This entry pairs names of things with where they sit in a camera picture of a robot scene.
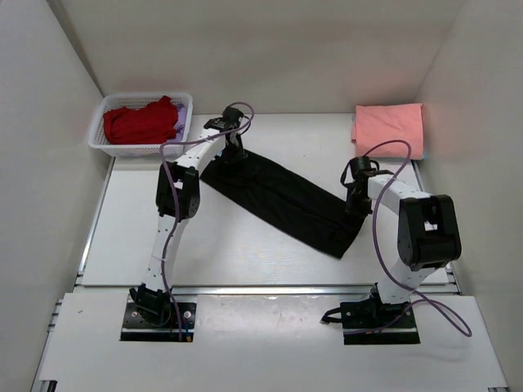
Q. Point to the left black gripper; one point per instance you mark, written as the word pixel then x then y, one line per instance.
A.
pixel 239 156

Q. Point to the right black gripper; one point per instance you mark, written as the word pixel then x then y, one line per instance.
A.
pixel 350 209

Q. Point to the black t shirt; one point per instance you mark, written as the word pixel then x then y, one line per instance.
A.
pixel 287 201

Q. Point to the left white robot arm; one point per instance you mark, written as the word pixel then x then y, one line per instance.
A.
pixel 177 200

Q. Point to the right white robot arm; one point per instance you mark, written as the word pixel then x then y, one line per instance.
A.
pixel 427 240

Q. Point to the folded pink t shirt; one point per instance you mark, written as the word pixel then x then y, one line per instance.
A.
pixel 376 124

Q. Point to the red t shirt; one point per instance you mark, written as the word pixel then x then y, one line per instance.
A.
pixel 150 125

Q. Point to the white plastic basket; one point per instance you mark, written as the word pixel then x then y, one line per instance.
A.
pixel 139 100

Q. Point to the aluminium table rail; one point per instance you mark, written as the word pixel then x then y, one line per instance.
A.
pixel 224 249

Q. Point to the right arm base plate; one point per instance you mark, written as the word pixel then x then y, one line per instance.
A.
pixel 370 322

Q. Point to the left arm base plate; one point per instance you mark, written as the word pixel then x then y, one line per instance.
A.
pixel 137 325

